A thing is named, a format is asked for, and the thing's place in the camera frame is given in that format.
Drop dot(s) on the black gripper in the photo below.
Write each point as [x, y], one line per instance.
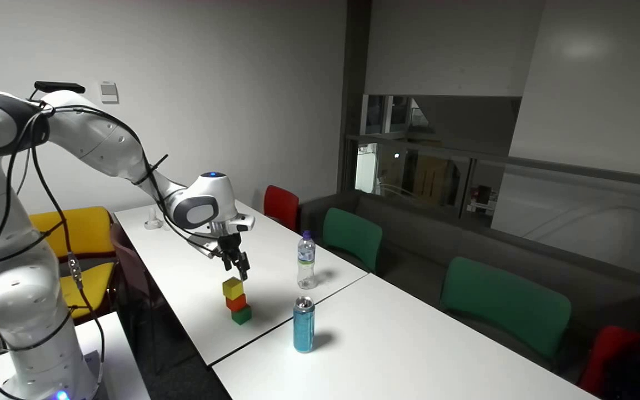
[228, 248]

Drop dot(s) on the red cube block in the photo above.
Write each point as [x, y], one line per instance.
[235, 303]

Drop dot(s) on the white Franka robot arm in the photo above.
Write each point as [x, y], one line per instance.
[98, 140]

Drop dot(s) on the green cube block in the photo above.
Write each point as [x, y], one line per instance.
[241, 317]

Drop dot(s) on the clear plastic water bottle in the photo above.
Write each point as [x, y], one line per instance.
[305, 259]

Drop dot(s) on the red chair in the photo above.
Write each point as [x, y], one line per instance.
[281, 205]
[606, 356]

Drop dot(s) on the blue drink can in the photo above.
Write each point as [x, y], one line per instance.
[303, 326]

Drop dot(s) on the small grey tabletop item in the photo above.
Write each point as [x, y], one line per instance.
[153, 221]

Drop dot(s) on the green chair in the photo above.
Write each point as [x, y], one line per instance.
[352, 237]
[508, 303]

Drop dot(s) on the yellow chair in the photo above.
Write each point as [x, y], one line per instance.
[83, 234]

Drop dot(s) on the grey sofa bench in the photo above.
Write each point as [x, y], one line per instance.
[422, 246]

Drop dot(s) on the interior glass window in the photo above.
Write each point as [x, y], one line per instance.
[437, 169]

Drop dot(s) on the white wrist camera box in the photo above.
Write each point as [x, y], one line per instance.
[242, 221]

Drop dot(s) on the white wall switch plate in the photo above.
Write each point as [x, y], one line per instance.
[108, 91]

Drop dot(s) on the black stereo camera bar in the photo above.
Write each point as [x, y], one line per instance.
[61, 86]

